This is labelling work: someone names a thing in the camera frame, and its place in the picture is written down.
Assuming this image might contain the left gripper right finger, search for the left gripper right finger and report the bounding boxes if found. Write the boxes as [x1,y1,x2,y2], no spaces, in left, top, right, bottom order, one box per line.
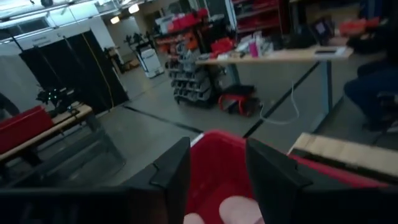
[245,138,313,224]

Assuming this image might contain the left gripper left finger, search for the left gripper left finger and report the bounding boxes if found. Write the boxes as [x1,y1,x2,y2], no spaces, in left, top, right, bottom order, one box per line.
[122,136,192,224]

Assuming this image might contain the large red plastic bin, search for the large red plastic bin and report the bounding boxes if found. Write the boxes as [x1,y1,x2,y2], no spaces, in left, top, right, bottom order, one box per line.
[185,129,389,224]

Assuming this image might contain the small red plastic bin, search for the small red plastic bin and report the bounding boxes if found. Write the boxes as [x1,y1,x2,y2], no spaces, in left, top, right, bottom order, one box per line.
[0,105,54,155]

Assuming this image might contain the rack of grey bins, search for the rack of grey bins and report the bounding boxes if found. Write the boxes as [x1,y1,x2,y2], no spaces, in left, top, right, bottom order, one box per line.
[165,42,219,107]

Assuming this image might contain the wooden workbench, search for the wooden workbench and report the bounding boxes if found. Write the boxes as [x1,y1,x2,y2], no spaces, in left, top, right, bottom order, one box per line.
[0,101,126,189]

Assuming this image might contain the white machine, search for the white machine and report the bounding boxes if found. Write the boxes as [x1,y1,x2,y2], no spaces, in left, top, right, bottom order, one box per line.
[136,46,165,79]

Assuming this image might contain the wood-topped desk grey legs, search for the wood-topped desk grey legs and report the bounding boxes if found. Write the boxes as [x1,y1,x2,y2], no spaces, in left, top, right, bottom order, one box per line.
[195,44,356,133]

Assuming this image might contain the pink bottle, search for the pink bottle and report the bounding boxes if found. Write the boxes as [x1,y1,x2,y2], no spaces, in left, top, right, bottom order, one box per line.
[248,40,261,58]

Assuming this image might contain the office chair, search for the office chair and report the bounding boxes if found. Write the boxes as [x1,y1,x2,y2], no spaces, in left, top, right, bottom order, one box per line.
[361,90,398,146]

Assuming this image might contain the person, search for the person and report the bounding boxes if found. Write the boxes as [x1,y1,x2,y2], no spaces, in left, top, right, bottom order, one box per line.
[343,15,398,132]

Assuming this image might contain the red box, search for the red box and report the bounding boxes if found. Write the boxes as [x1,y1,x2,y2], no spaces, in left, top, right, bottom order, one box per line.
[210,37,236,58]

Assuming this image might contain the flat dark tablet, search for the flat dark tablet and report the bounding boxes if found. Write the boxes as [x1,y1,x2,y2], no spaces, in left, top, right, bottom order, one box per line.
[313,46,347,58]

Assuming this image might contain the black curtain partition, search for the black curtain partition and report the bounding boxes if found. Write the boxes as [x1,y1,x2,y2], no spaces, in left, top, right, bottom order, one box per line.
[18,29,130,115]

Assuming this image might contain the shelf with red boxes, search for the shelf with red boxes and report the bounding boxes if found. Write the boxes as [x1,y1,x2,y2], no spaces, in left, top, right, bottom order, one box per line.
[154,7,210,54]

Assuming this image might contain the tall red storage shelves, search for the tall red storage shelves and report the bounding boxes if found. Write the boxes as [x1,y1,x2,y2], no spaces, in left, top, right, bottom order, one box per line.
[231,0,284,35]

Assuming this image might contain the orange-red object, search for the orange-red object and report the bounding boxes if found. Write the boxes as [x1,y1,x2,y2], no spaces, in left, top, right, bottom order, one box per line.
[338,16,381,37]

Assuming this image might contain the long white floor cable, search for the long white floor cable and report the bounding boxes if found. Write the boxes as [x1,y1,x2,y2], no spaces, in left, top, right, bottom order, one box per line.
[259,80,301,126]

